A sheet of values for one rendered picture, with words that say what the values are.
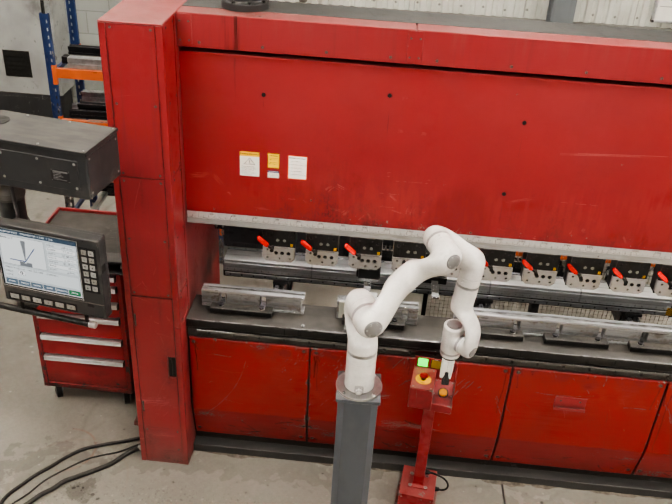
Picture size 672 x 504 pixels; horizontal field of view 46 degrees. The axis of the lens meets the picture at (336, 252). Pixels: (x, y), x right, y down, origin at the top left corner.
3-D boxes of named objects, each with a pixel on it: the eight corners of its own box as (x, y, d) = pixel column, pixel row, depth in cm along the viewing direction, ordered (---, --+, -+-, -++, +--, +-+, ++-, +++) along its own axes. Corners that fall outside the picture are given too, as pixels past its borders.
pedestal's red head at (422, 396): (407, 406, 366) (411, 376, 356) (411, 384, 379) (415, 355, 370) (450, 414, 363) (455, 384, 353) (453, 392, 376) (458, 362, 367)
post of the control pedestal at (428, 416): (412, 484, 397) (424, 402, 369) (413, 476, 401) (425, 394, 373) (423, 486, 396) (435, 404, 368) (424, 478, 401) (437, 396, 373)
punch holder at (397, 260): (390, 271, 368) (394, 241, 359) (391, 262, 375) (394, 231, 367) (423, 274, 367) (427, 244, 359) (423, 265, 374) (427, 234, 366)
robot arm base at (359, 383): (381, 403, 316) (385, 367, 307) (334, 399, 317) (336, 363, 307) (382, 373, 333) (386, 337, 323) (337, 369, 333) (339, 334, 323)
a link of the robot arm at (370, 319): (359, 323, 314) (371, 349, 301) (340, 308, 308) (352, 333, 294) (456, 241, 306) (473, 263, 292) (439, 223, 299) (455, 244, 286)
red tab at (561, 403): (553, 409, 386) (556, 398, 382) (552, 406, 387) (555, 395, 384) (584, 412, 385) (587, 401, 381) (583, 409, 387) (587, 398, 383)
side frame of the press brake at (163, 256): (141, 460, 416) (96, 19, 297) (182, 359, 489) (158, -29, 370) (188, 465, 415) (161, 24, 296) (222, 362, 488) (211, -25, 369)
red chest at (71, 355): (46, 403, 449) (19, 252, 397) (78, 349, 492) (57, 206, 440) (133, 412, 447) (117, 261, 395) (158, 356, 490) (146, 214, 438)
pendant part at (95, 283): (5, 299, 322) (-11, 222, 304) (22, 284, 332) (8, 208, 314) (106, 320, 314) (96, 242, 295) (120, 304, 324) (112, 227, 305)
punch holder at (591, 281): (565, 287, 364) (572, 256, 356) (562, 277, 371) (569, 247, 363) (598, 290, 364) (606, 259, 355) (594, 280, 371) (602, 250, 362)
